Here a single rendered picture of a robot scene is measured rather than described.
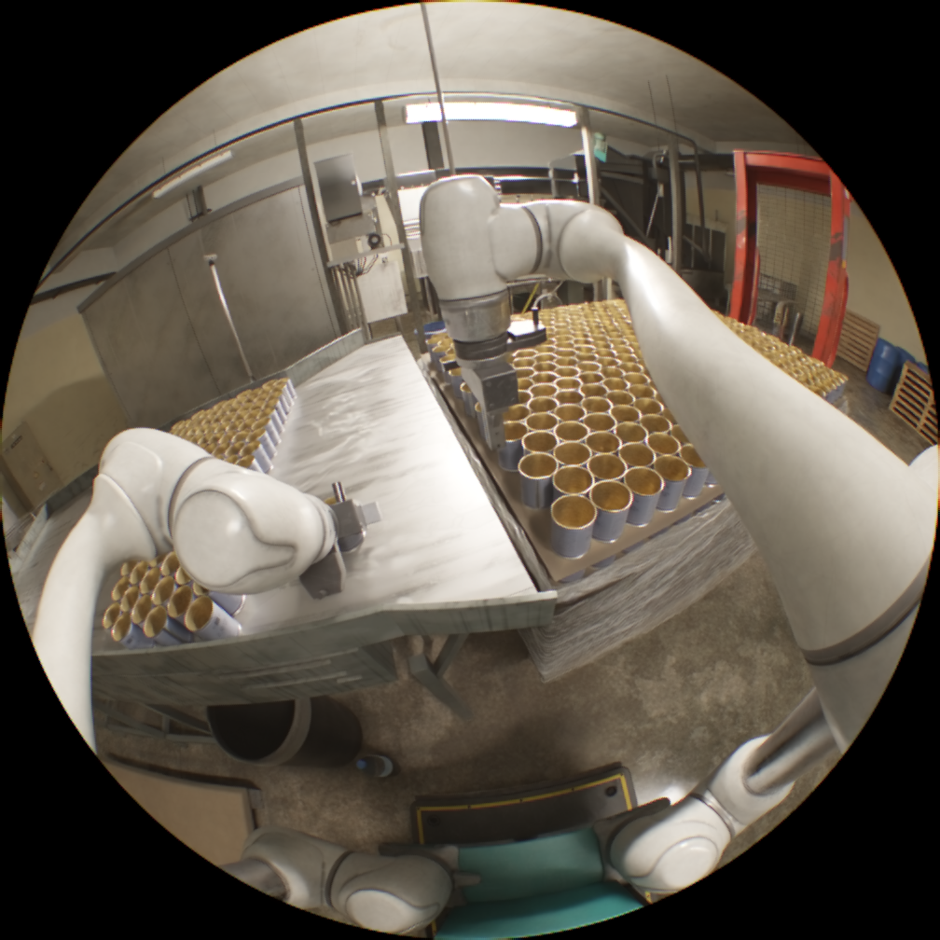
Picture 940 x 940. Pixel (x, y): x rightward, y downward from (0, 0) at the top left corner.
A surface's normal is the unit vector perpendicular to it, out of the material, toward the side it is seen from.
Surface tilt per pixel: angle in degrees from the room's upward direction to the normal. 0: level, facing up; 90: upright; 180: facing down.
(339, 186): 90
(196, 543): 48
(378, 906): 6
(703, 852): 10
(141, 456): 26
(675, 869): 5
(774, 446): 59
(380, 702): 0
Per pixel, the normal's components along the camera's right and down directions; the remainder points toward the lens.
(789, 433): -0.76, -0.28
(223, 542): 0.40, -0.11
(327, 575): 0.12, -0.13
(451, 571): -0.13, -0.76
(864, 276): -0.95, 0.29
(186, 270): 0.30, 0.58
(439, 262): -0.54, 0.62
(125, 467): 0.32, -0.73
